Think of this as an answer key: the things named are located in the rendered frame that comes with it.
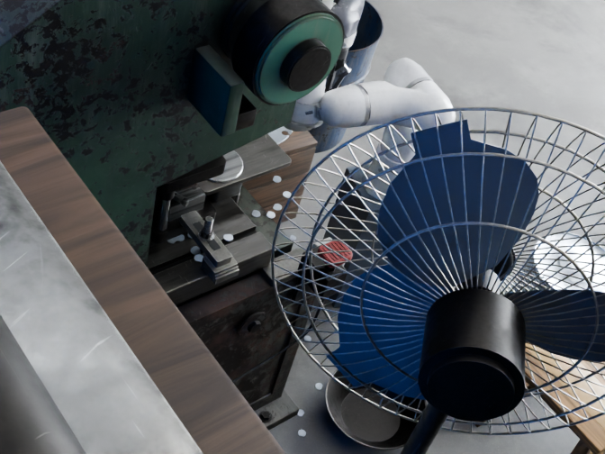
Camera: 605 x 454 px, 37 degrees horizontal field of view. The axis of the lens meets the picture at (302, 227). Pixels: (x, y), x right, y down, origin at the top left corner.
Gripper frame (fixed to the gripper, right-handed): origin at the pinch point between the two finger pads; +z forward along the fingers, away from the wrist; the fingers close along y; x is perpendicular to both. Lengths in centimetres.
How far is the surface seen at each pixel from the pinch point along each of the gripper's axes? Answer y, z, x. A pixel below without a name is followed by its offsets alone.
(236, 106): 20, -69, -122
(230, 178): 9, -25, -86
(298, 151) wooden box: 1.4, 13.6, -12.4
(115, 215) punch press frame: 4, -39, -127
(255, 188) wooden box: -5.5, 25.7, -23.5
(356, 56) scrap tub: -0.3, -3.0, 28.3
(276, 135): -6.7, 11.2, -13.0
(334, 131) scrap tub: -0.8, 32.4, 34.5
